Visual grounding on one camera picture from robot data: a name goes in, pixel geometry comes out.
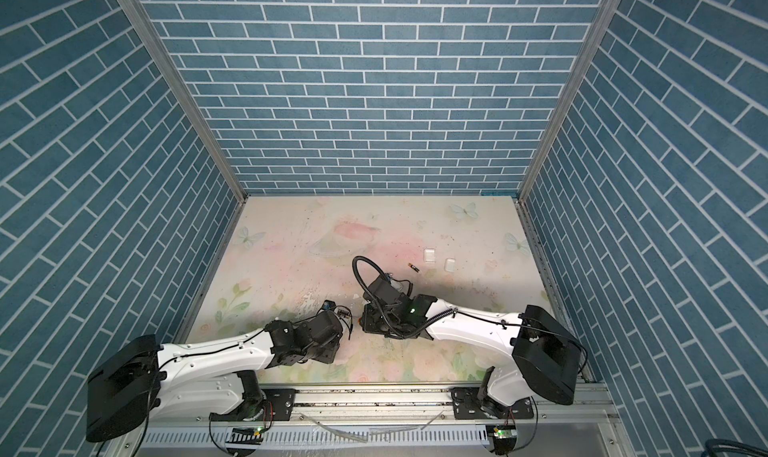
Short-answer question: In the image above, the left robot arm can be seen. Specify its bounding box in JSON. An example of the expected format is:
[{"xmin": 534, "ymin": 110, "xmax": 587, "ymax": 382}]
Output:
[{"xmin": 85, "ymin": 309, "xmax": 345, "ymax": 443}]

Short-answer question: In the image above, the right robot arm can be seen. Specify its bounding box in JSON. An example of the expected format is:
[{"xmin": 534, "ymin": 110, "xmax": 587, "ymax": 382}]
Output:
[{"xmin": 360, "ymin": 275, "xmax": 584, "ymax": 413}]

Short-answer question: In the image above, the left controller board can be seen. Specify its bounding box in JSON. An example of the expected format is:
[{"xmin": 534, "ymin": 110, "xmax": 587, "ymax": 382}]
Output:
[{"xmin": 224, "ymin": 427, "xmax": 264, "ymax": 457}]

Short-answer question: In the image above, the controller board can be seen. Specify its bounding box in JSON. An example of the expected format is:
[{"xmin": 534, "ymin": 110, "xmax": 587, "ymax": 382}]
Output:
[
  {"xmin": 486, "ymin": 424, "xmax": 518, "ymax": 456},
  {"xmin": 224, "ymin": 427, "xmax": 264, "ymax": 457}
]

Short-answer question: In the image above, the right controller board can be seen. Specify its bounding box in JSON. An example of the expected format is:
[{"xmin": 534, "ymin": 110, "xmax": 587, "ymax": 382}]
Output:
[{"xmin": 486, "ymin": 424, "xmax": 518, "ymax": 456}]

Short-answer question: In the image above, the black corrugated cable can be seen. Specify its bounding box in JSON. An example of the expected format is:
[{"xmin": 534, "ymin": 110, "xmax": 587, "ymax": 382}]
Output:
[{"xmin": 351, "ymin": 255, "xmax": 457, "ymax": 340}]

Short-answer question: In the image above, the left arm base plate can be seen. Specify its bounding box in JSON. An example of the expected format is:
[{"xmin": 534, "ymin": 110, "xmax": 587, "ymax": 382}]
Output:
[{"xmin": 209, "ymin": 388, "xmax": 297, "ymax": 424}]

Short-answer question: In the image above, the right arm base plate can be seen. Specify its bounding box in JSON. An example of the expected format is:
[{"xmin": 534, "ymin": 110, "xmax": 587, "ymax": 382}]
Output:
[{"xmin": 449, "ymin": 386, "xmax": 534, "ymax": 420}]

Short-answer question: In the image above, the aluminium front rail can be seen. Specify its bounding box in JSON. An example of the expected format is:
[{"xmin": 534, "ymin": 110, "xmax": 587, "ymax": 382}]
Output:
[{"xmin": 149, "ymin": 380, "xmax": 620, "ymax": 428}]

